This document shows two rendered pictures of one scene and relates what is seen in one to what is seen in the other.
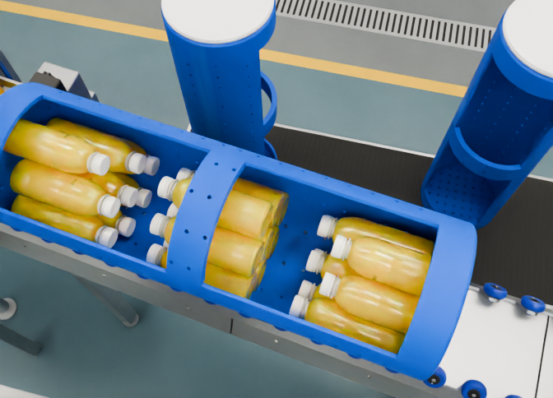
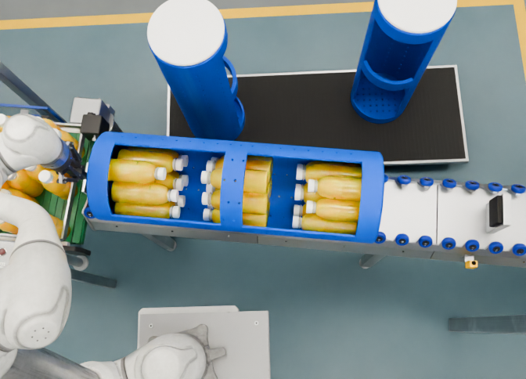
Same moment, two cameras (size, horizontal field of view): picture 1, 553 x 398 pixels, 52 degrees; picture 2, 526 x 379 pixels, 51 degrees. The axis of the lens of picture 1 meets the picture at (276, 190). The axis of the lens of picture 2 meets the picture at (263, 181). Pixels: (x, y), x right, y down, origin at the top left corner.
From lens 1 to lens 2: 0.72 m
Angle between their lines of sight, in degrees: 12
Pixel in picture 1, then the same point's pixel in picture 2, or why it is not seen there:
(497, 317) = (408, 193)
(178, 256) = (226, 216)
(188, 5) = (167, 40)
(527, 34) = (394, 5)
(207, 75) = (192, 81)
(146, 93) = (123, 72)
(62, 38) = (38, 42)
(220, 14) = (191, 41)
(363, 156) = (303, 84)
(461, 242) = (375, 169)
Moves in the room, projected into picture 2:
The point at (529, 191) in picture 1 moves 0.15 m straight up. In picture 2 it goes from (427, 79) to (435, 66)
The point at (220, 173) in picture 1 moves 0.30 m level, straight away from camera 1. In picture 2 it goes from (236, 164) to (192, 82)
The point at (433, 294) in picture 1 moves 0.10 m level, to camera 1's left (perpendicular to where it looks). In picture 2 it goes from (366, 201) to (333, 211)
